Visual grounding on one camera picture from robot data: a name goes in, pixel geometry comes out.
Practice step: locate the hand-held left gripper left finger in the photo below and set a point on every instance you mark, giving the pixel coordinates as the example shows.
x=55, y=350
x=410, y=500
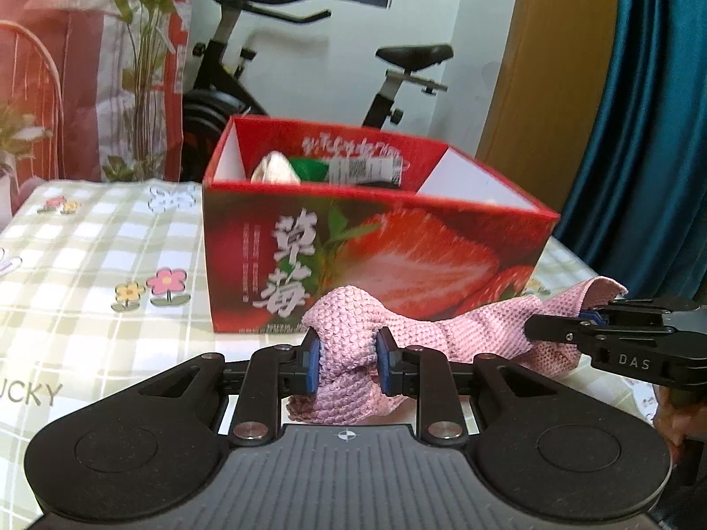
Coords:
x=310, y=364

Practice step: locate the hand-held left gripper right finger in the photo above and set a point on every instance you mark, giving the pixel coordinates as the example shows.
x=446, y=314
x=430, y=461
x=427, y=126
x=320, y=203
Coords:
x=385, y=364

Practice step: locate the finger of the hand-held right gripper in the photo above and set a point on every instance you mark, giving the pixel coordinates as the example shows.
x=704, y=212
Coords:
x=558, y=330
x=640, y=307

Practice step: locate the pink knit cloth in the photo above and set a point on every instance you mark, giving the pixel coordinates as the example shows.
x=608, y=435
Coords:
x=469, y=337

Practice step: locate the red strawberry print box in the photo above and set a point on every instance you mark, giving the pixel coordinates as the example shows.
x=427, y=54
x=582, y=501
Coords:
x=386, y=265

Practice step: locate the cream knit cloth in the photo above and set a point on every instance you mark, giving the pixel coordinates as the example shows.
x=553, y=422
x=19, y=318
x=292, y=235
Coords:
x=273, y=168

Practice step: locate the person's right hand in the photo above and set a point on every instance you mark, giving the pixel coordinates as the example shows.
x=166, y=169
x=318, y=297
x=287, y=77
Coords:
x=671, y=414

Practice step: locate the teal curtain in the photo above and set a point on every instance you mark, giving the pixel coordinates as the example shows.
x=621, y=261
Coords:
x=652, y=121

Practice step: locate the green checked bunny tablecloth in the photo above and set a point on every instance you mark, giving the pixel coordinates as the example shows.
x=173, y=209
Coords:
x=83, y=287

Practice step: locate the wooden door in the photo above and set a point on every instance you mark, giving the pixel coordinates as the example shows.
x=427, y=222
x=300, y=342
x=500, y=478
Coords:
x=541, y=66

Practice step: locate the black exercise bike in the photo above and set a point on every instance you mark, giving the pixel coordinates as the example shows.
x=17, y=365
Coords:
x=221, y=83

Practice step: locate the printed wall backdrop cloth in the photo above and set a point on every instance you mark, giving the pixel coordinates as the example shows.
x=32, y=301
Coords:
x=66, y=66

